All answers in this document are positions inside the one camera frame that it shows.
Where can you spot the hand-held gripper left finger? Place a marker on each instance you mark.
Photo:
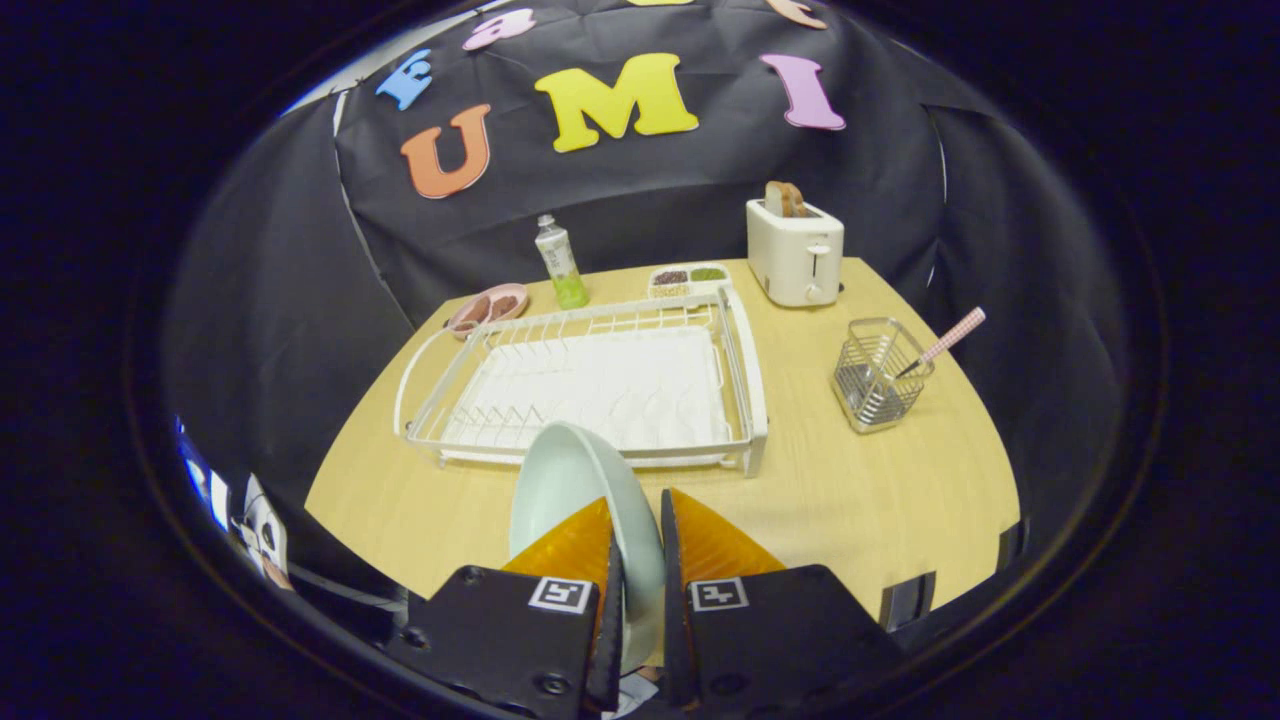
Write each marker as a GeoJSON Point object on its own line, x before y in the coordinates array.
{"type": "Point", "coordinates": [500, 640]}

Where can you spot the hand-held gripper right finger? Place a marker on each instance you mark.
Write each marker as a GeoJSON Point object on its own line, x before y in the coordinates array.
{"type": "Point", "coordinates": [770, 640]}

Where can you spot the pale green plate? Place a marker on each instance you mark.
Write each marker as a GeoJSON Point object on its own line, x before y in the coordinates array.
{"type": "Point", "coordinates": [570, 480]}

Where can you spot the pink plate with food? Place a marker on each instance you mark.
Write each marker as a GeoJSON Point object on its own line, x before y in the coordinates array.
{"type": "Point", "coordinates": [480, 312]}

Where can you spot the white divided food tray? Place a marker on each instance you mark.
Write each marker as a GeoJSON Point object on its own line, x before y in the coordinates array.
{"type": "Point", "coordinates": [688, 288]}

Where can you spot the clear bottle with green liquid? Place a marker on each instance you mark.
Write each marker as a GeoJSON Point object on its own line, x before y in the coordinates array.
{"type": "Point", "coordinates": [560, 265]}

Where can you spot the white toaster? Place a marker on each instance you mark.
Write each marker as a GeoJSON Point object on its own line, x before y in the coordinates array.
{"type": "Point", "coordinates": [795, 260]}

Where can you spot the brown bread slice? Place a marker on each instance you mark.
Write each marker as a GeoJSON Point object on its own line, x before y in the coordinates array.
{"type": "Point", "coordinates": [785, 198]}

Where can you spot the black backdrop cloth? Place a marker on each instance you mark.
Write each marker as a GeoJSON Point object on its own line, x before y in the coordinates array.
{"type": "Point", "coordinates": [700, 190]}

